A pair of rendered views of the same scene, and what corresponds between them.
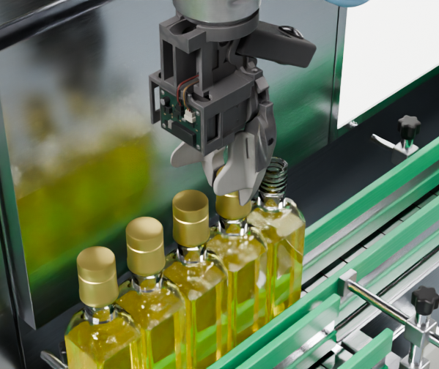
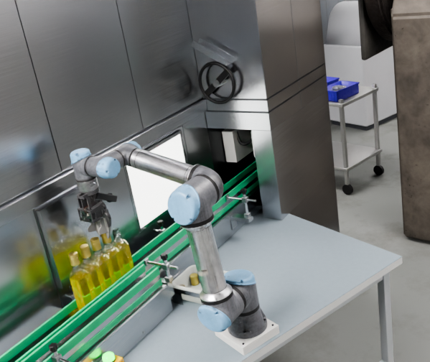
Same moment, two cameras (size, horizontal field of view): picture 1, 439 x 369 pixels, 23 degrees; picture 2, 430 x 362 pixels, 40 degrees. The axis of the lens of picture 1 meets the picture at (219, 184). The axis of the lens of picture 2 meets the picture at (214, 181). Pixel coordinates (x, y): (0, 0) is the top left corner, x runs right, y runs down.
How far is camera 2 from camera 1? 1.35 m
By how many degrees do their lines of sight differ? 18
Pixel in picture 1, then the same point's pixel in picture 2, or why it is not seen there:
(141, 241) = (83, 248)
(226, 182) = (101, 230)
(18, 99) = (47, 222)
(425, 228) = (169, 247)
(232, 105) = (97, 210)
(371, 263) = (153, 257)
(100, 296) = (75, 262)
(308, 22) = (121, 197)
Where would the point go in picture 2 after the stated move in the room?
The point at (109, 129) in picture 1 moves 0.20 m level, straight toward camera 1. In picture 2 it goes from (72, 229) to (78, 251)
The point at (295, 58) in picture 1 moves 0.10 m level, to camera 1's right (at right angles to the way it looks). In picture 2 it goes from (112, 199) to (137, 193)
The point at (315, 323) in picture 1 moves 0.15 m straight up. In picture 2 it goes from (138, 271) to (131, 239)
